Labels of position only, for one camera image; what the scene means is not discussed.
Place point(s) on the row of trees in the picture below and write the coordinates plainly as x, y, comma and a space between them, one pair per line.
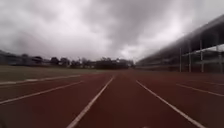
100, 63

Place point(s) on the red running track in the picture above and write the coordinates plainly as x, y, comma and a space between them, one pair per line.
123, 103

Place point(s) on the pale kerb strip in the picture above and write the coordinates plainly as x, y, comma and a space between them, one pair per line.
36, 79

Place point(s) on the grass field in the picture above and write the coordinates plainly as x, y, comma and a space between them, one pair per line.
30, 72

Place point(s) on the grandstand building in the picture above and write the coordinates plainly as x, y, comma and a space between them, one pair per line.
200, 53

